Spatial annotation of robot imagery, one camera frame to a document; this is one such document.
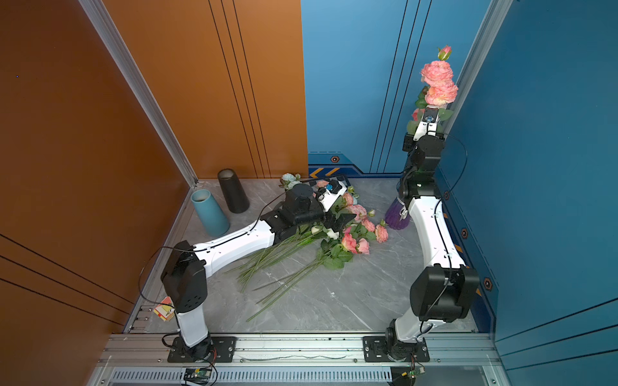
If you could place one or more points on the left aluminium corner post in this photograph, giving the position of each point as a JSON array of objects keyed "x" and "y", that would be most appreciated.
[{"x": 104, "y": 25}]

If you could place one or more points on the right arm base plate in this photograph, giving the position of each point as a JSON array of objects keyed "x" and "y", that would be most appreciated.
[{"x": 378, "y": 349}]

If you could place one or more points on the teal ceramic vase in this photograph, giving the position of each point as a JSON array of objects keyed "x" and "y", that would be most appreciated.
[{"x": 212, "y": 217}]

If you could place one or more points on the pink double bloom stem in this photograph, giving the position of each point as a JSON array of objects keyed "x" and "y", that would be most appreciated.
[{"x": 440, "y": 89}]

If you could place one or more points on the green circuit board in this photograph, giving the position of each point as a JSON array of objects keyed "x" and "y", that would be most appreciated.
[
  {"x": 413, "y": 373},
  {"x": 198, "y": 376}
]

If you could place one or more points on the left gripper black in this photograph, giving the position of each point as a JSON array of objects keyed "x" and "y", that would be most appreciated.
[{"x": 343, "y": 219}]

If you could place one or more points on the aluminium front rail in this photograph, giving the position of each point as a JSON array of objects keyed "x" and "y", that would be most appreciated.
[{"x": 335, "y": 349}]

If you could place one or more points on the black white chessboard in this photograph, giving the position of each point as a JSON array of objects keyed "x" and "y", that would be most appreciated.
[{"x": 330, "y": 183}]

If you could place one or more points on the black cylindrical vase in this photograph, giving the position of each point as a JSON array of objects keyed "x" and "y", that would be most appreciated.
[{"x": 233, "y": 191}]

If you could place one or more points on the bunch of pink flowers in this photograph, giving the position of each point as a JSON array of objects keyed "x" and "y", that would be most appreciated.
[{"x": 335, "y": 251}]

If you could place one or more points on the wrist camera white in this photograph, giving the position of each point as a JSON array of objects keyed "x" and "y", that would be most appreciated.
[
  {"x": 329, "y": 194},
  {"x": 428, "y": 124}
]

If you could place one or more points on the left green circuit board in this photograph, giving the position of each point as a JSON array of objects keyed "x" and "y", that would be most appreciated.
[{"x": 198, "y": 376}]

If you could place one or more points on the pink rose stem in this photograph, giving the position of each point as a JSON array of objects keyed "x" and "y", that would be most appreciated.
[{"x": 415, "y": 121}]

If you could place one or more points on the right aluminium corner post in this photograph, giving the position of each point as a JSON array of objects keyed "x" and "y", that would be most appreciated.
[{"x": 485, "y": 37}]

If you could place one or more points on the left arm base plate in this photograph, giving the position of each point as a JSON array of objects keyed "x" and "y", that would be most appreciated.
[{"x": 222, "y": 348}]

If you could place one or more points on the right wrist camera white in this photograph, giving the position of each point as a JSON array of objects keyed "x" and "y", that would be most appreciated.
[{"x": 428, "y": 124}]

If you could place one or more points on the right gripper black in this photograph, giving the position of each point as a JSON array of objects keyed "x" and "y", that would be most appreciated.
[{"x": 409, "y": 144}]

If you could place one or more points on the blue purple glass vase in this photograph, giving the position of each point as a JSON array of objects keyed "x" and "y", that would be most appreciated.
[{"x": 397, "y": 216}]

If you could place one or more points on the right green circuit board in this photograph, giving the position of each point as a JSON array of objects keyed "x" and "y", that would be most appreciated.
[{"x": 413, "y": 373}]

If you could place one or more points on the red box left side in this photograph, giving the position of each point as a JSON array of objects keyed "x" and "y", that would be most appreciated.
[{"x": 165, "y": 310}]

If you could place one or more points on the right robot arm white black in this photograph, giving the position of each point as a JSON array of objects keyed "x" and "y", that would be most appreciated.
[{"x": 446, "y": 288}]

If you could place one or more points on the aluminium corner post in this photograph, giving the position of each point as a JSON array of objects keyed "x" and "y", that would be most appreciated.
[
  {"x": 104, "y": 25},
  {"x": 485, "y": 37}
]

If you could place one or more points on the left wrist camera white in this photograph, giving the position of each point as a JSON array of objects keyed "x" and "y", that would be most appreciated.
[{"x": 329, "y": 194}]

